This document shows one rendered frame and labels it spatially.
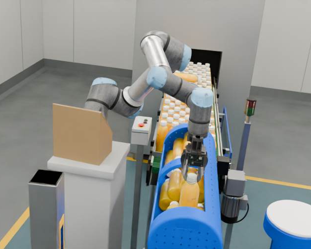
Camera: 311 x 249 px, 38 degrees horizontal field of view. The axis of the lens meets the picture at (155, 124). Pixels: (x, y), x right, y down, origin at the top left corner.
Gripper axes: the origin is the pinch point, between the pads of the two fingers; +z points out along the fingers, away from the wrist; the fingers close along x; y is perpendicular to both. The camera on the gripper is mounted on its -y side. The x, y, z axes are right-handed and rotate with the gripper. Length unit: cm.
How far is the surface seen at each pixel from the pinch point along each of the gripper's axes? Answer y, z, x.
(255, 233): -154, 133, 63
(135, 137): -89, 29, -31
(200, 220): 11.2, 11.1, 4.5
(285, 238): -15, 33, 44
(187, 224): 11.0, 13.7, -0.1
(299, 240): -13, 32, 49
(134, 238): -98, 107, -28
